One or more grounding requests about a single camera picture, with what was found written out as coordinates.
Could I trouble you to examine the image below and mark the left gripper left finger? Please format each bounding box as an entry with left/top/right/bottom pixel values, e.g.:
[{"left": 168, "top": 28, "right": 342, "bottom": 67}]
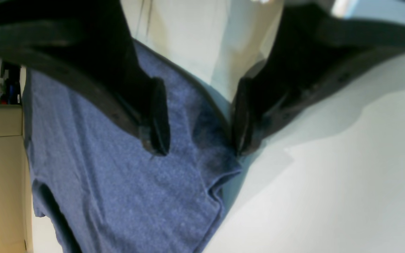
[{"left": 0, "top": 0, "right": 171, "bottom": 156}]

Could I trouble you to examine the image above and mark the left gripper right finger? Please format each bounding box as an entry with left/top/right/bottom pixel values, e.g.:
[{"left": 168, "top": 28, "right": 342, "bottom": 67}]
[{"left": 232, "top": 0, "right": 405, "bottom": 156}]

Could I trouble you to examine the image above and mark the blue grey t-shirt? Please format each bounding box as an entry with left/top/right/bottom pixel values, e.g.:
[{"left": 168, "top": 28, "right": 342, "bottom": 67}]
[{"left": 23, "top": 42, "right": 241, "bottom": 253}]

